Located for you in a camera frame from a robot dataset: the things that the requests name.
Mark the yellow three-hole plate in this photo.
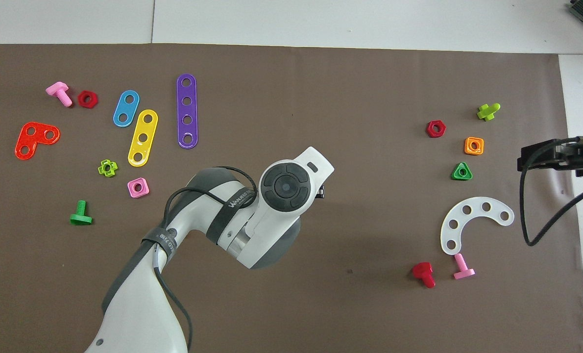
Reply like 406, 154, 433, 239
127, 109, 159, 167

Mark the pink square nut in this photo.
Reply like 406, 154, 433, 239
127, 177, 150, 199

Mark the brown paper mat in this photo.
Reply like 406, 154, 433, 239
0, 43, 583, 353

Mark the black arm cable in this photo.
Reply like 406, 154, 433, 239
519, 140, 583, 247
152, 166, 259, 353

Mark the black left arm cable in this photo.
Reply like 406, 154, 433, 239
152, 166, 259, 353

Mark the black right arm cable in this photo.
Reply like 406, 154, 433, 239
519, 140, 583, 247

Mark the green triangle nut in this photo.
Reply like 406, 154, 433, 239
451, 162, 473, 181

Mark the red plastic screw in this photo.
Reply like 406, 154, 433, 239
412, 262, 436, 288

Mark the lime green plastic screw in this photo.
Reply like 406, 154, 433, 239
477, 103, 501, 122

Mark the purple four-hole plate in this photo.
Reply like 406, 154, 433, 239
176, 74, 199, 149

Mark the orange square nut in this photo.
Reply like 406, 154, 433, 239
463, 136, 485, 156

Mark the pink plastic screw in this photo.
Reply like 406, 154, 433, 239
453, 253, 476, 280
46, 81, 73, 108

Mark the blue two-hole plate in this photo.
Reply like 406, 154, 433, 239
113, 90, 140, 128

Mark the white curved five-hole plate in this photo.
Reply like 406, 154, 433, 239
440, 197, 515, 255

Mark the orange-red three-hole angle plate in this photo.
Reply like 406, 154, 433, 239
15, 122, 61, 161

